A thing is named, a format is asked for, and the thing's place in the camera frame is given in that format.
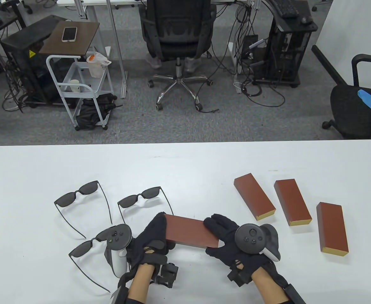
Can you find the white board panel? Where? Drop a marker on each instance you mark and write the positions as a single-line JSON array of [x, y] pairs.
[[356, 31]]

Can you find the black fabric armchair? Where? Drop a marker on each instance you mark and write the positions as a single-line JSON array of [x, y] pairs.
[[350, 107]]

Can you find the white rolling cart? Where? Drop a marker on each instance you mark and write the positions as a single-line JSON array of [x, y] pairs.
[[83, 74]]

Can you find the black computer case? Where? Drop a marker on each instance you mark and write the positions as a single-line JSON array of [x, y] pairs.
[[23, 66]]

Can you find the person's right forearm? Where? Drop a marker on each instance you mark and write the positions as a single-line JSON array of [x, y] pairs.
[[267, 285]]

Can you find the black power box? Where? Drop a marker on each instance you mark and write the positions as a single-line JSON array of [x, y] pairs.
[[250, 42]]

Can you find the white smartphone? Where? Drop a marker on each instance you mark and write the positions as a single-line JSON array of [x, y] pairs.
[[69, 34]]

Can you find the black desk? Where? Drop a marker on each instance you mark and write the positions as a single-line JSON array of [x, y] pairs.
[[9, 23]]

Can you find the aluminium frame post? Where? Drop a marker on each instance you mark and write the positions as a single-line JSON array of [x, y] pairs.
[[81, 9], [117, 47]]

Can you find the black sunglasses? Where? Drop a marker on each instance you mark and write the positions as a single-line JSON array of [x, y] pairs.
[[128, 201], [66, 199], [80, 250]]

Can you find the black computer tower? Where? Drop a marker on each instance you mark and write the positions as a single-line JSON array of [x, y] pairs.
[[283, 57]]

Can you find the black bag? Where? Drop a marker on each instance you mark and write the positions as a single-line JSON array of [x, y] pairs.
[[88, 115]]

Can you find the white plastic bag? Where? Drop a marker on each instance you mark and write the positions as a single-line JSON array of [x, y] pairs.
[[95, 68]]

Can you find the person's left hand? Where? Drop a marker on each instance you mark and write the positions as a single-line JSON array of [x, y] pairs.
[[150, 240]]

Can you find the white desk leg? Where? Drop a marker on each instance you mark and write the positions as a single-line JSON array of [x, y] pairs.
[[232, 52]]

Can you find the person's left forearm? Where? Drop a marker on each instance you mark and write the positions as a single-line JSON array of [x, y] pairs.
[[141, 281]]

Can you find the black keyboard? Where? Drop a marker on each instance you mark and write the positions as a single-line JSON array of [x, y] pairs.
[[285, 8]]

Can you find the brown storage box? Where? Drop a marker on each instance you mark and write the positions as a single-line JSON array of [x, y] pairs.
[[253, 194], [291, 201], [188, 231], [332, 226]]

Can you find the black mesh office chair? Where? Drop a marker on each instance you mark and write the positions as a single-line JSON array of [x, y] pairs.
[[179, 31]]

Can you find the white desk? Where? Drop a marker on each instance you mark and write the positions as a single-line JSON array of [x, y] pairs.
[[93, 2]]

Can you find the brown wooden board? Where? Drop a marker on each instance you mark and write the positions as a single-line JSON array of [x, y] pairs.
[[77, 47]]

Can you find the grey hand controller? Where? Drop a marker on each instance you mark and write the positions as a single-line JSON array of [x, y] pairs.
[[250, 237], [118, 236]]

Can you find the person's right hand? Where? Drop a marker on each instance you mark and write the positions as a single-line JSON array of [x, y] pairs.
[[226, 253]]

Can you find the black wrist battery box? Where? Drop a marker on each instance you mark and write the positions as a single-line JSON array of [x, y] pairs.
[[120, 294], [294, 296]]

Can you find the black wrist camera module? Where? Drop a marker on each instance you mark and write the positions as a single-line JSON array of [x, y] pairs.
[[168, 274], [237, 278]]

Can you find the white paper cup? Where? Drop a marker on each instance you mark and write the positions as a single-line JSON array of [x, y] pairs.
[[74, 86]]

